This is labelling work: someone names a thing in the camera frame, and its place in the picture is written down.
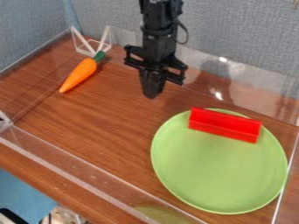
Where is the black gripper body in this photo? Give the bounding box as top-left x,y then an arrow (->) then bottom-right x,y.
124,29 -> 188,85

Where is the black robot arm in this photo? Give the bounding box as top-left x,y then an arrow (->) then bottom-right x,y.
124,0 -> 188,99

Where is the green round plate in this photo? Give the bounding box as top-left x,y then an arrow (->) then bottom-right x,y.
151,111 -> 287,214

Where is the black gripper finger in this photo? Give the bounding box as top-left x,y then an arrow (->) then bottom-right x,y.
139,68 -> 166,99

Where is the red rectangular block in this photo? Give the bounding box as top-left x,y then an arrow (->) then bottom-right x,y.
188,108 -> 262,144

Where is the orange toy carrot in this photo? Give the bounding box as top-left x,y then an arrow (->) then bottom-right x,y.
59,51 -> 106,93

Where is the clear acrylic barrier wall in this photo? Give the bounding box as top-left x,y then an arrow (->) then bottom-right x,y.
0,29 -> 299,224

